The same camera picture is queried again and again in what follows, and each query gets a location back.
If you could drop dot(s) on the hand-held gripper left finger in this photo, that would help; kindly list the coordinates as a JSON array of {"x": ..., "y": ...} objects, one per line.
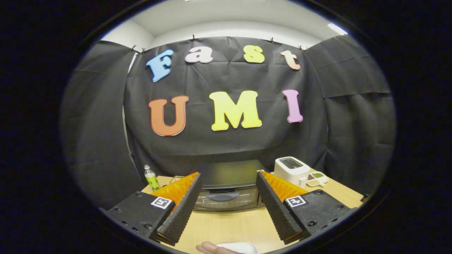
[{"x": 182, "y": 211}]

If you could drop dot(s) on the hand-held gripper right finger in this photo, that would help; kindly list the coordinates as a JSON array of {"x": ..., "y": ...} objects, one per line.
[{"x": 277, "y": 208}]

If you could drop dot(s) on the black toaster oven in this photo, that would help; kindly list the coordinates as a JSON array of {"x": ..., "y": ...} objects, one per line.
[{"x": 229, "y": 174}]

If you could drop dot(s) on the white toaster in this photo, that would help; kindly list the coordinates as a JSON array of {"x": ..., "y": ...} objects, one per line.
[{"x": 291, "y": 171}]

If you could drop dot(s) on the green label bottle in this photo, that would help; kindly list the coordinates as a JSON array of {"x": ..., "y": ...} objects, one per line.
[{"x": 152, "y": 180}]

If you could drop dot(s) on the white divided snack dish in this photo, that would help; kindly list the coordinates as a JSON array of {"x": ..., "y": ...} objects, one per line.
[{"x": 317, "y": 178}]

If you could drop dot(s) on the white plate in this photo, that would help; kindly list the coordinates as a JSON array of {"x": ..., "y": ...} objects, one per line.
[{"x": 243, "y": 247}]

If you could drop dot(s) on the ceiling light panel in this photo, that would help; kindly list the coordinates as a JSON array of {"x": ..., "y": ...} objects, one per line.
[{"x": 337, "y": 29}]

